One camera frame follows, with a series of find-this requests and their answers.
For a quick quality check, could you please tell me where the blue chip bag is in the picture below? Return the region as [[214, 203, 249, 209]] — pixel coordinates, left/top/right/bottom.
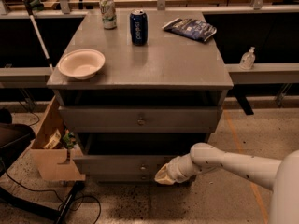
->
[[163, 18, 217, 43]]

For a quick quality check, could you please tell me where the grey wooden drawer cabinet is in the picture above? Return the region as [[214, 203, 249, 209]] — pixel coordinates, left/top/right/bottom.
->
[[46, 8, 235, 185]]

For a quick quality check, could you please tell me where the black floor cable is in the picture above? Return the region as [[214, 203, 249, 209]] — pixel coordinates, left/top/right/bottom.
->
[[0, 159, 103, 224]]

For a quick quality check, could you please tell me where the grey bottom drawer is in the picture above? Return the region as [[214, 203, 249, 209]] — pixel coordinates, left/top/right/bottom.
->
[[90, 174, 155, 183]]

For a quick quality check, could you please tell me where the green white soda can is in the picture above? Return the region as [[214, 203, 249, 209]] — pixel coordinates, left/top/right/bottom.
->
[[99, 0, 117, 30]]

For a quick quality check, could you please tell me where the white pole with black tip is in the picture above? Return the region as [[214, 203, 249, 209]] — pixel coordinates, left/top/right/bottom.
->
[[22, 0, 54, 72]]

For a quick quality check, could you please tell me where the grey metal rail shelf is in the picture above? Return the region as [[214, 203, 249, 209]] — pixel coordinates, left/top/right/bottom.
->
[[0, 63, 299, 89]]

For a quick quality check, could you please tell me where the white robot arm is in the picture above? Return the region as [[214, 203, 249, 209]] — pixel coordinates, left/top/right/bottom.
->
[[154, 143, 299, 224]]

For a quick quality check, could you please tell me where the cardboard box with items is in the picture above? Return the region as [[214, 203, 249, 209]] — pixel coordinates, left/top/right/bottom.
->
[[31, 97, 85, 181]]

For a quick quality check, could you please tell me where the clear sanitizer pump bottle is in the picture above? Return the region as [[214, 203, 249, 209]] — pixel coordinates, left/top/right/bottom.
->
[[239, 47, 255, 70]]

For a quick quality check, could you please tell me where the black chair base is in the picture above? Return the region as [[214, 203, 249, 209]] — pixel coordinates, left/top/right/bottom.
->
[[0, 108, 83, 224]]

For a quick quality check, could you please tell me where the grey drawer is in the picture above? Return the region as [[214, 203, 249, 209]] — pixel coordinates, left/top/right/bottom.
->
[[59, 106, 222, 133], [74, 133, 208, 175], [90, 174, 155, 183]]

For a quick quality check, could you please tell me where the blue pepsi can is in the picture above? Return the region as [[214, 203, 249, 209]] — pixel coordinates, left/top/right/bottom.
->
[[130, 9, 148, 46]]

